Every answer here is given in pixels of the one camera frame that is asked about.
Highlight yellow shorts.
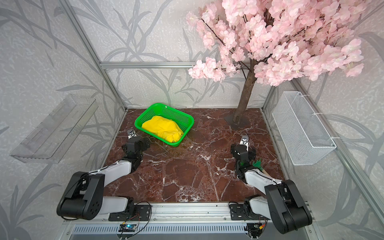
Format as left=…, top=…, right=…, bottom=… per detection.
left=142, top=116, right=184, bottom=143

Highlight green plastic basket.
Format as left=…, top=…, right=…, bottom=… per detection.
left=135, top=103, right=195, bottom=147

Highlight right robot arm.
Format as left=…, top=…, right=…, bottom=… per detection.
left=231, top=144, right=313, bottom=234

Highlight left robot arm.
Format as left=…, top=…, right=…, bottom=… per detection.
left=57, top=136, right=150, bottom=221

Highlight small green object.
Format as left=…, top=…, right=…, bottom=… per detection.
left=252, top=160, right=263, bottom=171

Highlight right circuit board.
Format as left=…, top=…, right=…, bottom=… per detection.
left=244, top=223, right=266, bottom=233

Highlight left green circuit board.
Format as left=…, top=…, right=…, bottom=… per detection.
left=118, top=224, right=139, bottom=233

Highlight artificial cherry blossom tree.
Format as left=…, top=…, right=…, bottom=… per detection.
left=186, top=0, right=369, bottom=118

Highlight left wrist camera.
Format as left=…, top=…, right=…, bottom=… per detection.
left=127, top=129, right=137, bottom=139

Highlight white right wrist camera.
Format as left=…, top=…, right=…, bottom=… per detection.
left=240, top=135, right=250, bottom=148

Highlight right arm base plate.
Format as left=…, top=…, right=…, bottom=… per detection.
left=228, top=202, right=256, bottom=221

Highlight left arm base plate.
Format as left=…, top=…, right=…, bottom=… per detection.
left=108, top=204, right=152, bottom=222

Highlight aluminium front rail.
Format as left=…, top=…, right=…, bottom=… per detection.
left=62, top=201, right=316, bottom=225

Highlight white wire mesh basket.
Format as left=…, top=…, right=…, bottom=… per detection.
left=272, top=91, right=337, bottom=166

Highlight clear acrylic wall shelf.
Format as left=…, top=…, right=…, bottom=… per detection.
left=10, top=94, right=99, bottom=164

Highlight aluminium frame post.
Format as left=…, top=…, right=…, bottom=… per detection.
left=58, top=0, right=127, bottom=109

